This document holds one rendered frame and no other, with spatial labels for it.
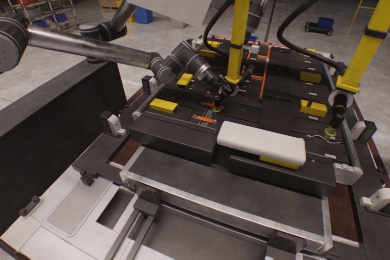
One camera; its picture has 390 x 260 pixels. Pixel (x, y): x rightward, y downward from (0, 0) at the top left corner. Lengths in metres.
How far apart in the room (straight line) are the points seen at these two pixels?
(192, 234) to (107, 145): 0.68
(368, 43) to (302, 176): 0.52
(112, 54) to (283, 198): 1.09
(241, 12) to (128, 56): 0.64
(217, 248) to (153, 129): 0.62
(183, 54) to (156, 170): 0.63
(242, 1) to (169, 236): 1.10
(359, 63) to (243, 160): 0.55
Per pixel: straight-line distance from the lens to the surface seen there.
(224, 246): 1.04
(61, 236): 1.13
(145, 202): 1.01
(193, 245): 1.03
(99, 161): 1.22
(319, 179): 0.91
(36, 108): 1.84
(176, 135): 0.93
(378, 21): 0.82
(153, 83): 1.55
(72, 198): 1.20
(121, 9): 2.10
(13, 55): 0.93
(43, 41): 1.15
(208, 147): 0.87
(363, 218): 1.22
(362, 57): 0.85
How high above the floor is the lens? 1.77
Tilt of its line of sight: 40 degrees down
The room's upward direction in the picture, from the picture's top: straight up
